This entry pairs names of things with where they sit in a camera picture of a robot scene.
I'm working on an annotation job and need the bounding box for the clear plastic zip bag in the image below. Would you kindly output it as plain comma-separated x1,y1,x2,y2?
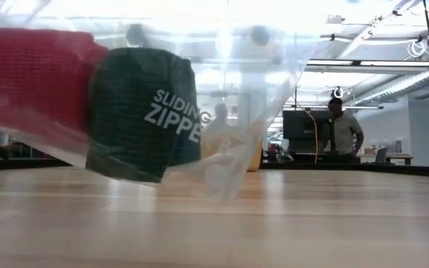
0,0,325,205

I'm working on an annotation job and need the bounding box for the dark green elastic bandage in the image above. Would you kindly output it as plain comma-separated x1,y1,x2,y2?
84,47,203,185

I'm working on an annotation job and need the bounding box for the red elastic bandage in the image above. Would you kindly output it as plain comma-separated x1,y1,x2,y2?
0,28,108,133

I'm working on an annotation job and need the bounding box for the yellow plastic basket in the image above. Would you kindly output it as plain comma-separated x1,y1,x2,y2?
199,132,264,172

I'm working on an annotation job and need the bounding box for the black monitor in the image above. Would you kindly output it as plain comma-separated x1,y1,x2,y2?
282,110,337,153

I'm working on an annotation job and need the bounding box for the person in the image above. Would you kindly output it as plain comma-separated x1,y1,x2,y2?
325,96,365,156

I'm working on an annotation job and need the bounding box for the grey office chair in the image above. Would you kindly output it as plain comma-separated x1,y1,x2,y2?
374,147,390,164

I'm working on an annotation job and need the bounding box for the long ceiling light strip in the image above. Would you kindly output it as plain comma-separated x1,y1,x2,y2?
305,58,429,68

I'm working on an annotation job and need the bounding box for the distant wooden desk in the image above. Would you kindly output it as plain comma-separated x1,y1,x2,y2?
355,153,413,166

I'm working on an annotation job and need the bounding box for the yellow hanging cable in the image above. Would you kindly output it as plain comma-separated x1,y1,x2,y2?
303,107,319,164

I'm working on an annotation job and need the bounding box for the silver ventilation duct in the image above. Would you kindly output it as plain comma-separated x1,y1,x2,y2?
352,68,429,107

